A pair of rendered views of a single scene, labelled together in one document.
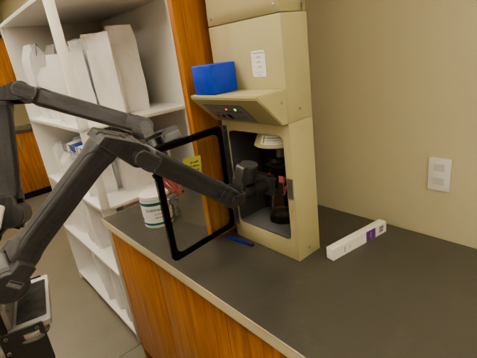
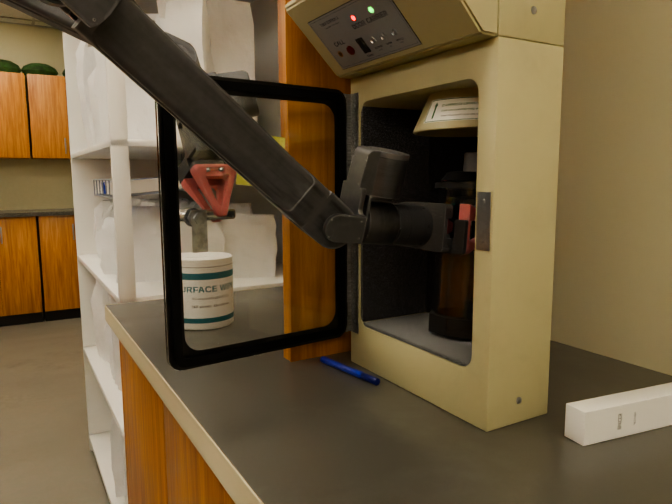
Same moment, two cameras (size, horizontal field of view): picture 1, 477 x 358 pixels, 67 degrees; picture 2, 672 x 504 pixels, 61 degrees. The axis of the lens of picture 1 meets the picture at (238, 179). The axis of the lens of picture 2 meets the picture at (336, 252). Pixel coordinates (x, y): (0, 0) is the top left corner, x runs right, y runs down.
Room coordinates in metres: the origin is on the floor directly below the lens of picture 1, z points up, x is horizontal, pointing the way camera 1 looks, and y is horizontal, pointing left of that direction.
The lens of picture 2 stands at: (0.36, -0.08, 1.25)
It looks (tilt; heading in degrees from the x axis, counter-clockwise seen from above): 7 degrees down; 9
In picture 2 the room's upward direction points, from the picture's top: straight up
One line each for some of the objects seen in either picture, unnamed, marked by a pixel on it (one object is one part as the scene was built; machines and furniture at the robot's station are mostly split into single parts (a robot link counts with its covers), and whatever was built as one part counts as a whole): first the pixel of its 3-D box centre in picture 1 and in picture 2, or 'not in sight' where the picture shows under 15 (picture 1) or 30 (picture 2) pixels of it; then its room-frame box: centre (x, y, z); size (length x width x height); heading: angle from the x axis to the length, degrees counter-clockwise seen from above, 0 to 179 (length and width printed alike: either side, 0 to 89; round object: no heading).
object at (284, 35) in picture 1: (280, 136); (477, 128); (1.25, -0.16, 1.33); 0.32 x 0.25 x 0.77; 39
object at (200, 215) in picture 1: (197, 192); (263, 220); (1.17, 0.15, 1.19); 0.30 x 0.01 x 0.40; 135
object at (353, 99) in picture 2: (229, 177); (350, 216); (1.28, 0.03, 1.19); 0.03 x 0.02 x 0.39; 39
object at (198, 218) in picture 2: (175, 206); (198, 230); (1.08, 0.21, 1.18); 0.02 x 0.02 x 0.06; 45
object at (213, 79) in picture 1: (214, 78); not in sight; (1.20, 0.03, 1.56); 0.10 x 0.10 x 0.09; 39
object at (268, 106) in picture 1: (236, 109); (376, 17); (1.13, -0.02, 1.46); 0.32 x 0.11 x 0.10; 39
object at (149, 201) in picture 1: (156, 207); not in sight; (1.51, 0.38, 1.02); 0.13 x 0.13 x 0.15
